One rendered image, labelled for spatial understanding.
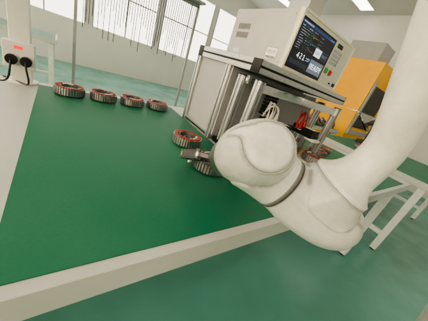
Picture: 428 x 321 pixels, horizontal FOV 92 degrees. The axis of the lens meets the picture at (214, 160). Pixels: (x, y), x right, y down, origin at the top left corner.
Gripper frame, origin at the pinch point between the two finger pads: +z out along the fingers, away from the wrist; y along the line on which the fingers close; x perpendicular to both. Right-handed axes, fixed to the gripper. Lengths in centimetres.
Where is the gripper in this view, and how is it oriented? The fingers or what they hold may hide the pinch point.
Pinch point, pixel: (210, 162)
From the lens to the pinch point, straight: 66.7
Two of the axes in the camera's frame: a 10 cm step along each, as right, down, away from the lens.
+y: 9.5, 2.5, 1.9
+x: 2.3, -9.7, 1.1
